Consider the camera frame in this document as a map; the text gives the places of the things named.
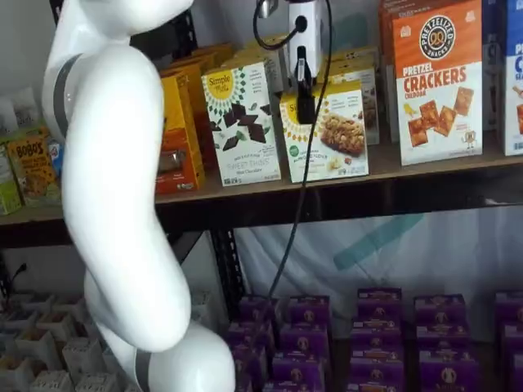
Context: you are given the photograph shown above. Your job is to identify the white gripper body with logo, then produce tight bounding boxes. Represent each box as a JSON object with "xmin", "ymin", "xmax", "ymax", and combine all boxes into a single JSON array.
[{"xmin": 287, "ymin": 1, "xmax": 323, "ymax": 82}]

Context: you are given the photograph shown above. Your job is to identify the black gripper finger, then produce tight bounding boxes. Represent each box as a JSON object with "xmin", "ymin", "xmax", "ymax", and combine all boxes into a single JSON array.
[{"xmin": 296, "ymin": 46, "xmax": 317, "ymax": 125}]

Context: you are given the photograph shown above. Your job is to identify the white box with yellow label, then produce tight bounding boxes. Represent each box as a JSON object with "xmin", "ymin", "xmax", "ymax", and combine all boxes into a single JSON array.
[
  {"xmin": 317, "ymin": 65, "xmax": 382, "ymax": 146},
  {"xmin": 278, "ymin": 79, "xmax": 370, "ymax": 184},
  {"xmin": 322, "ymin": 45, "xmax": 379, "ymax": 71}
]

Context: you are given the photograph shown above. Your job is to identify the white Sweet Thins chocolate box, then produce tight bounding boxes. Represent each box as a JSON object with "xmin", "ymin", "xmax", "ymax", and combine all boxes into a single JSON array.
[
  {"xmin": 232, "ymin": 47, "xmax": 292, "ymax": 97},
  {"xmin": 244, "ymin": 33, "xmax": 292, "ymax": 54},
  {"xmin": 200, "ymin": 61, "xmax": 284, "ymax": 187}
]

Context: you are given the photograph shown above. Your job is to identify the Pretzel Crackers cheddar box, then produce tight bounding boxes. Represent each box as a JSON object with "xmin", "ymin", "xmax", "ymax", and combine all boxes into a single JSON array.
[
  {"xmin": 377, "ymin": 0, "xmax": 404, "ymax": 145},
  {"xmin": 391, "ymin": 0, "xmax": 485, "ymax": 167}
]

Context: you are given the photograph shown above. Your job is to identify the black metal shelf rack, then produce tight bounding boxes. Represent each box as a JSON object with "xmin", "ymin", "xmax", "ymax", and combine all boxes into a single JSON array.
[{"xmin": 0, "ymin": 0, "xmax": 523, "ymax": 305}]

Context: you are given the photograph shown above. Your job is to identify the orange Simple Mills box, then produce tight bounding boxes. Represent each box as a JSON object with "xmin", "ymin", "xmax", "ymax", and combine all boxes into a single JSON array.
[
  {"xmin": 161, "ymin": 42, "xmax": 236, "ymax": 165},
  {"xmin": 156, "ymin": 72, "xmax": 207, "ymax": 195}
]

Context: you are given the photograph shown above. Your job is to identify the purple snack box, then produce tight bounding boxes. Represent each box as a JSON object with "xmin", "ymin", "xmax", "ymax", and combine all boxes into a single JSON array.
[
  {"xmin": 415, "ymin": 322, "xmax": 472, "ymax": 352},
  {"xmin": 356, "ymin": 287, "xmax": 404, "ymax": 320},
  {"xmin": 238, "ymin": 295, "xmax": 279, "ymax": 324},
  {"xmin": 350, "ymin": 379, "xmax": 405, "ymax": 392},
  {"xmin": 271, "ymin": 351, "xmax": 327, "ymax": 385},
  {"xmin": 418, "ymin": 349, "xmax": 481, "ymax": 392},
  {"xmin": 494, "ymin": 290, "xmax": 523, "ymax": 324},
  {"xmin": 227, "ymin": 321, "xmax": 275, "ymax": 348},
  {"xmin": 349, "ymin": 347, "xmax": 406, "ymax": 383},
  {"xmin": 262, "ymin": 381, "xmax": 314, "ymax": 392},
  {"xmin": 413, "ymin": 294, "xmax": 469, "ymax": 324},
  {"xmin": 351, "ymin": 318, "xmax": 404, "ymax": 349},
  {"xmin": 230, "ymin": 345, "xmax": 269, "ymax": 387},
  {"xmin": 508, "ymin": 353, "xmax": 523, "ymax": 392},
  {"xmin": 280, "ymin": 323, "xmax": 330, "ymax": 354},
  {"xmin": 285, "ymin": 295, "xmax": 332, "ymax": 327},
  {"xmin": 500, "ymin": 322, "xmax": 523, "ymax": 356}
]

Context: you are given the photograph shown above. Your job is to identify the blue and white cracker box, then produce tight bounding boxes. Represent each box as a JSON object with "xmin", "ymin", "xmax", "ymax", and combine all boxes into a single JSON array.
[{"xmin": 503, "ymin": 0, "xmax": 523, "ymax": 158}]

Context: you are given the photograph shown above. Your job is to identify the white carton box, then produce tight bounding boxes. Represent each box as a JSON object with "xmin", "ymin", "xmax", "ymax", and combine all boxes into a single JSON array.
[
  {"xmin": 60, "ymin": 336, "xmax": 105, "ymax": 381},
  {"xmin": 74, "ymin": 370, "xmax": 122, "ymax": 392},
  {"xmin": 47, "ymin": 296, "xmax": 88, "ymax": 341},
  {"xmin": 190, "ymin": 288, "xmax": 220, "ymax": 330},
  {"xmin": 29, "ymin": 368, "xmax": 76, "ymax": 392},
  {"xmin": 0, "ymin": 354, "xmax": 35, "ymax": 392}
]

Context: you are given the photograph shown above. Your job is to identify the Bobo's yellow snack box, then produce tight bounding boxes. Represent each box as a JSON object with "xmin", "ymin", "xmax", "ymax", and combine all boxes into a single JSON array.
[{"xmin": 7, "ymin": 127, "xmax": 63, "ymax": 207}]

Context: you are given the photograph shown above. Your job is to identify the silver metal connector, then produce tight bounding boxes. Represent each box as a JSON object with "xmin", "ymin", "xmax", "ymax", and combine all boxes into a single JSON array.
[{"xmin": 256, "ymin": 0, "xmax": 280, "ymax": 19}]

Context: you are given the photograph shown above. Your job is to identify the white backdrop cloth teal logo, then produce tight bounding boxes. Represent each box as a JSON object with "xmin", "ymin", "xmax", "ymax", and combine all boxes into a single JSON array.
[{"xmin": 171, "ymin": 0, "xmax": 523, "ymax": 323}]

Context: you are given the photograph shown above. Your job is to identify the white paper packages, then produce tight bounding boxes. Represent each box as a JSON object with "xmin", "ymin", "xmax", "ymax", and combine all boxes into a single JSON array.
[{"xmin": 0, "ymin": 87, "xmax": 47, "ymax": 136}]

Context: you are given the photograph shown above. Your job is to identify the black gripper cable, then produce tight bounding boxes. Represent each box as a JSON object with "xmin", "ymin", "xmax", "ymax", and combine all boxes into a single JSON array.
[{"xmin": 252, "ymin": 0, "xmax": 333, "ymax": 301}]

